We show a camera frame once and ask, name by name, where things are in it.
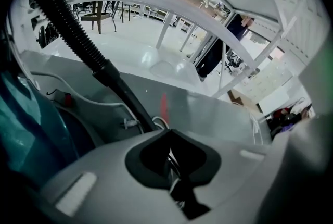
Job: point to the teal vacuum cleaner body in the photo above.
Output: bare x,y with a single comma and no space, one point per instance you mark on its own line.
28,126

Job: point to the grey platform board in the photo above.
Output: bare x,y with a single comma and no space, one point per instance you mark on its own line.
208,118

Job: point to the wooden chair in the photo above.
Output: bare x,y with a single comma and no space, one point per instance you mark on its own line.
96,16

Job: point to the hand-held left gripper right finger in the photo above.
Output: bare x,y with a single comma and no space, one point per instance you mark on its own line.
260,165

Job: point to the black office chair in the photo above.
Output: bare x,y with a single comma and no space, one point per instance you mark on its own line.
232,61

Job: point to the red tape strip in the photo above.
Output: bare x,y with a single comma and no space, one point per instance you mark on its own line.
164,108

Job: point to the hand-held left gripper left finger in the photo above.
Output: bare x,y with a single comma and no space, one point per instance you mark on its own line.
75,193

